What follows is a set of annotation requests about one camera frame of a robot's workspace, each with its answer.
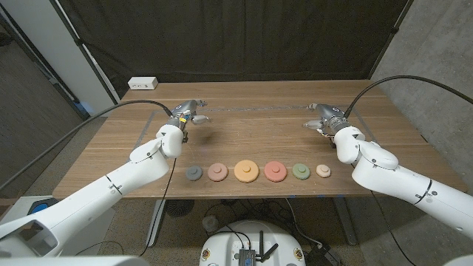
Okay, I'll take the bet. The light pink toy ring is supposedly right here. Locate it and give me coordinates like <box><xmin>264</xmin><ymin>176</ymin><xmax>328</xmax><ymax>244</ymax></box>
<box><xmin>207</xmin><ymin>163</ymin><xmax>229</xmax><ymax>183</ymax></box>

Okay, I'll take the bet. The blue foot pedal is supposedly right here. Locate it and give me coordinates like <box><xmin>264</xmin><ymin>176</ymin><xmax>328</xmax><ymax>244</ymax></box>
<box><xmin>27</xmin><ymin>198</ymin><xmax>59</xmax><ymax>216</ymax></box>

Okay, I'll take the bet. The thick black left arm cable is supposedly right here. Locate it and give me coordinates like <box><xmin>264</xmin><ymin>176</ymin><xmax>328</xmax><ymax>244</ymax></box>
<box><xmin>0</xmin><ymin>99</ymin><xmax>174</xmax><ymax>191</ymax></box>

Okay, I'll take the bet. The small cream toy ring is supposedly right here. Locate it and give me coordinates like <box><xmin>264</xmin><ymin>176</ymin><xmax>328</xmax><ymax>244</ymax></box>
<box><xmin>316</xmin><ymin>163</ymin><xmax>332</xmax><ymax>179</ymax></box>

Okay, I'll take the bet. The round black fan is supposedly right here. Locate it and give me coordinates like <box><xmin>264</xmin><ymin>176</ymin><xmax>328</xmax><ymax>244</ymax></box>
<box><xmin>165</xmin><ymin>199</ymin><xmax>195</xmax><ymax>218</ymax></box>

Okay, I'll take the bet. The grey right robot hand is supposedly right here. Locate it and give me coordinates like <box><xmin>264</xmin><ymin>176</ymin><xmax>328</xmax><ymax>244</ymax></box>
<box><xmin>302</xmin><ymin>103</ymin><xmax>350</xmax><ymax>135</ymax></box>

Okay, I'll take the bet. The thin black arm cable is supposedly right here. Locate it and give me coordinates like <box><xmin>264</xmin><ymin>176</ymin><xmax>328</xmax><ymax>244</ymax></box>
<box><xmin>138</xmin><ymin>157</ymin><xmax>177</xmax><ymax>258</ymax></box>
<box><xmin>369</xmin><ymin>190</ymin><xmax>409</xmax><ymax>266</ymax></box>

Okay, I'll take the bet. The black backdrop curtain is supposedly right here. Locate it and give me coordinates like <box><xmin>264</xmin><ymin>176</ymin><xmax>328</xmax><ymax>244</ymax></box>
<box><xmin>57</xmin><ymin>0</ymin><xmax>411</xmax><ymax>98</ymax></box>

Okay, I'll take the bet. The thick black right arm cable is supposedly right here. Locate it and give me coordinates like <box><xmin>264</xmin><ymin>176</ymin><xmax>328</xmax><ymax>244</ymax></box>
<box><xmin>343</xmin><ymin>75</ymin><xmax>473</xmax><ymax>119</ymax></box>

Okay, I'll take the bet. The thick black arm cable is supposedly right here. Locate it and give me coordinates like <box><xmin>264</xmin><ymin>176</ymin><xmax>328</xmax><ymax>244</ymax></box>
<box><xmin>343</xmin><ymin>75</ymin><xmax>473</xmax><ymax>119</ymax></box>
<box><xmin>0</xmin><ymin>99</ymin><xmax>174</xmax><ymax>191</ymax></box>

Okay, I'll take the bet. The small grey toy ring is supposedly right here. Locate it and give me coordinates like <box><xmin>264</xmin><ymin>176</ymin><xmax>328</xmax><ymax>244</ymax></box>
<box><xmin>185</xmin><ymin>165</ymin><xmax>204</xmax><ymax>182</ymax></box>

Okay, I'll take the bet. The white power strip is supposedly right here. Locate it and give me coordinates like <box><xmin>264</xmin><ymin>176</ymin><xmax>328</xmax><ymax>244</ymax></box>
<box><xmin>127</xmin><ymin>76</ymin><xmax>159</xmax><ymax>90</ymax></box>

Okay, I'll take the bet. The black backdrop stand pole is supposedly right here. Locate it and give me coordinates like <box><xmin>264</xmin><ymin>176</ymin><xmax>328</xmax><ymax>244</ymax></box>
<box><xmin>50</xmin><ymin>0</ymin><xmax>121</xmax><ymax>106</ymax></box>
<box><xmin>367</xmin><ymin>0</ymin><xmax>415</xmax><ymax>81</ymax></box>

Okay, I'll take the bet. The green toy ring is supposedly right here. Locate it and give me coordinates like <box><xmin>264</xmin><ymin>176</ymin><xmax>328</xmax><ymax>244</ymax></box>
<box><xmin>292</xmin><ymin>163</ymin><xmax>311</xmax><ymax>180</ymax></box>

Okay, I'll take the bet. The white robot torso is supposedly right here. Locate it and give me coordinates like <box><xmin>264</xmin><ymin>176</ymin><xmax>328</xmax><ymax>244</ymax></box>
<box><xmin>0</xmin><ymin>254</ymin><xmax>151</xmax><ymax>266</ymax></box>

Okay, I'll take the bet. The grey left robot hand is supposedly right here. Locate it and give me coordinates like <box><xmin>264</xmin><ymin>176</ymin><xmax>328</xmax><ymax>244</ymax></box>
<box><xmin>168</xmin><ymin>98</ymin><xmax>211</xmax><ymax>130</ymax></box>

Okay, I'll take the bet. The grey round floor object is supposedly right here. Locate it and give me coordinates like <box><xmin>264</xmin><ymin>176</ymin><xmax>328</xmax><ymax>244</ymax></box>
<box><xmin>202</xmin><ymin>215</ymin><xmax>220</xmax><ymax>233</ymax></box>

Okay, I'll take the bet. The large orange toy ring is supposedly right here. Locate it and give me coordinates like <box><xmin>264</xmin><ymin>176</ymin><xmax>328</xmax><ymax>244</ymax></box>
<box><xmin>234</xmin><ymin>159</ymin><xmax>260</xmax><ymax>183</ymax></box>

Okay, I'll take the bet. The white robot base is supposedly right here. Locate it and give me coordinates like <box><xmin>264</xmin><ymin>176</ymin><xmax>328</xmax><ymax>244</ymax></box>
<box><xmin>199</xmin><ymin>220</ymin><xmax>307</xmax><ymax>266</ymax></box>

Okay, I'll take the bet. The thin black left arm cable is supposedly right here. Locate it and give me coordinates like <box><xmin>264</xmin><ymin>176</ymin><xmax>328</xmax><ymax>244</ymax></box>
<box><xmin>138</xmin><ymin>157</ymin><xmax>177</xmax><ymax>258</ymax></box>

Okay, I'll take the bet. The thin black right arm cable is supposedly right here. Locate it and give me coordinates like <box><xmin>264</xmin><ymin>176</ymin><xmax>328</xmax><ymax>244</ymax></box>
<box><xmin>369</xmin><ymin>190</ymin><xmax>409</xmax><ymax>266</ymax></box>

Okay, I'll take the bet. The coral red toy ring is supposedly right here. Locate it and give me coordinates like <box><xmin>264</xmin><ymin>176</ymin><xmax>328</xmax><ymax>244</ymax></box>
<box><xmin>263</xmin><ymin>160</ymin><xmax>287</xmax><ymax>183</ymax></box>

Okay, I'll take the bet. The radio module with antennas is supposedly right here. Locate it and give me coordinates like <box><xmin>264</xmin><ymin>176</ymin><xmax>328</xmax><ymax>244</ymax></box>
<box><xmin>238</xmin><ymin>231</ymin><xmax>279</xmax><ymax>266</ymax></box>

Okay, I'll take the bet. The black power adapter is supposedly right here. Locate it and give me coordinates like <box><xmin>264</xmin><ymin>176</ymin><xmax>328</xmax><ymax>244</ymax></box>
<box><xmin>304</xmin><ymin>243</ymin><xmax>343</xmax><ymax>266</ymax></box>

